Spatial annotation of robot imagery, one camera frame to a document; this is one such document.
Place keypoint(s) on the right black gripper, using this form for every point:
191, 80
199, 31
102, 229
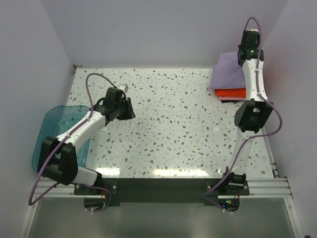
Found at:
239, 46

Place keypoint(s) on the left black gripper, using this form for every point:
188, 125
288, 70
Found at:
130, 113

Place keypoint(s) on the purple t shirt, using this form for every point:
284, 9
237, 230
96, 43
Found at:
227, 73

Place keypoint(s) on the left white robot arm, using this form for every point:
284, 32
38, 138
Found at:
58, 156

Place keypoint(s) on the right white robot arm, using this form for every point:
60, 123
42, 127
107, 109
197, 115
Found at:
252, 115

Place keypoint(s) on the folded orange t shirt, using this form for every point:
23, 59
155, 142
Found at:
237, 92

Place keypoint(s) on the teal plastic bin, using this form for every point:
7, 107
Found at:
57, 121

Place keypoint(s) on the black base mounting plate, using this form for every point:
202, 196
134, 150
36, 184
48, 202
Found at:
161, 190

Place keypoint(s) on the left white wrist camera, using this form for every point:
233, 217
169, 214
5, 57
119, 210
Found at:
124, 88

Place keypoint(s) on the aluminium frame rail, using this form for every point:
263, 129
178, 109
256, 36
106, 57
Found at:
258, 188

